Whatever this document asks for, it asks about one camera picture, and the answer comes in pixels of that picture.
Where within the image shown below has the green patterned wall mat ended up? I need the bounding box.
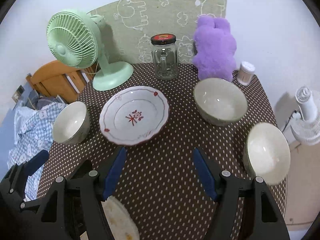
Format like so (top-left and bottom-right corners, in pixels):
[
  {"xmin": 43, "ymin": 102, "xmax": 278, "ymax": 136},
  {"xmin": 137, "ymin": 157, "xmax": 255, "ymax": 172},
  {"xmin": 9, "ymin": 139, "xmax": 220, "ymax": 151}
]
[{"xmin": 89, "ymin": 0, "xmax": 227, "ymax": 63}]

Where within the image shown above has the green desk fan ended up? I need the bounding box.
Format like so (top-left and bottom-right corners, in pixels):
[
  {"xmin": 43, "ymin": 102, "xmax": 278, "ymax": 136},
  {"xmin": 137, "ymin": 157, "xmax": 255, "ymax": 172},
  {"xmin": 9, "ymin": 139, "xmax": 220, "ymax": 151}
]
[{"xmin": 46, "ymin": 10, "xmax": 134, "ymax": 91}]

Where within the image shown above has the purple plush toy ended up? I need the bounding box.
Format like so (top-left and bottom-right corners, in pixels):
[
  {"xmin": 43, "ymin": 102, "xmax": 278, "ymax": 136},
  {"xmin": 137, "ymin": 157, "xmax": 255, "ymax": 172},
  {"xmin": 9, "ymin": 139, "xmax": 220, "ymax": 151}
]
[{"xmin": 193, "ymin": 15, "xmax": 236, "ymax": 82}]

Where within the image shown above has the cream yellow-flower scalloped plate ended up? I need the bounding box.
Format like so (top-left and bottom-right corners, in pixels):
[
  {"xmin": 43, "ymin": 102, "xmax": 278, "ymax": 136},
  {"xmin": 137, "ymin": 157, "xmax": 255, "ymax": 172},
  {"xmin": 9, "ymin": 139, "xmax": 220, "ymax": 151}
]
[{"xmin": 102, "ymin": 196, "xmax": 140, "ymax": 240}]

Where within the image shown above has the white standing fan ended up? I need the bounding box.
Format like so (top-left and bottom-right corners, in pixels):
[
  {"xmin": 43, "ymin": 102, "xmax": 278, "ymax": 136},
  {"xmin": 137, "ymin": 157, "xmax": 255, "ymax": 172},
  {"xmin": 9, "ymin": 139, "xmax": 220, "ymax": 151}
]
[{"xmin": 282, "ymin": 86, "xmax": 319, "ymax": 146}]

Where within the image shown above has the white red-pattern deep plate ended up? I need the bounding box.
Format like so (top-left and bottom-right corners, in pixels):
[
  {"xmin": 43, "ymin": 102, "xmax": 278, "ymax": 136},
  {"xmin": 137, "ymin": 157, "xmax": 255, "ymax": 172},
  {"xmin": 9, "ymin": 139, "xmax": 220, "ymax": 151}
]
[{"xmin": 99, "ymin": 86, "xmax": 169, "ymax": 146}]

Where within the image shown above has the beige ceramic bowl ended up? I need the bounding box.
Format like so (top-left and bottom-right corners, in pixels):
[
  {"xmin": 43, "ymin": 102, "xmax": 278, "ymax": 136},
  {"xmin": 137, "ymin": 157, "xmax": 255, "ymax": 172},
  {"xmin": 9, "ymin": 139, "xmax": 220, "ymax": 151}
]
[
  {"xmin": 193, "ymin": 77, "xmax": 248, "ymax": 126},
  {"xmin": 242, "ymin": 122, "xmax": 291, "ymax": 185},
  {"xmin": 52, "ymin": 101, "xmax": 91, "ymax": 145}
]

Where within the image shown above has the toothpick container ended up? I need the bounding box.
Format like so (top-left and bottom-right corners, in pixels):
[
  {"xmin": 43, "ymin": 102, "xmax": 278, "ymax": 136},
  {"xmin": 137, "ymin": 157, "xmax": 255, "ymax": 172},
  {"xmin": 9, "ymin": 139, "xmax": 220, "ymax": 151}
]
[{"xmin": 236, "ymin": 61, "xmax": 255, "ymax": 86}]

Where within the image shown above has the wall power socket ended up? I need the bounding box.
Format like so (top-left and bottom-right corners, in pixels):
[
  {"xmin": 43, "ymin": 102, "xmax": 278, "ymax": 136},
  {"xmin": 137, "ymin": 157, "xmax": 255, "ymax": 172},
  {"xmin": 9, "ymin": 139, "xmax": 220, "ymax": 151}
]
[{"xmin": 12, "ymin": 85, "xmax": 25, "ymax": 103}]

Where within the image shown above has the wooden bed headboard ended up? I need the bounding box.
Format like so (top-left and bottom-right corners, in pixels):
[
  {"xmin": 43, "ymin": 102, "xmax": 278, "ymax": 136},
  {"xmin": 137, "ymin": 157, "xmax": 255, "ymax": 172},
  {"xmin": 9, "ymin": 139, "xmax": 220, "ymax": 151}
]
[{"xmin": 25, "ymin": 60, "xmax": 99, "ymax": 103}]

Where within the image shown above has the beige door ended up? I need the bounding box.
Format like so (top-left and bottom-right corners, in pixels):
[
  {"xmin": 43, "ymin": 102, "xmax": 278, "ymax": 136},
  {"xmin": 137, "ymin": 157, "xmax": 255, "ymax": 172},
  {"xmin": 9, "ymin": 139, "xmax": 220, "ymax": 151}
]
[{"xmin": 284, "ymin": 142, "xmax": 320, "ymax": 231}]

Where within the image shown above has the glass jar black lid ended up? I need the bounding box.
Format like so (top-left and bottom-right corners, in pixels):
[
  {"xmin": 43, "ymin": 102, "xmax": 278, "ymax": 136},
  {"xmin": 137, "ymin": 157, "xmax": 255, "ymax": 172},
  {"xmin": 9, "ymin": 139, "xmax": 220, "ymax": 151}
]
[{"xmin": 151, "ymin": 34, "xmax": 178, "ymax": 80}]

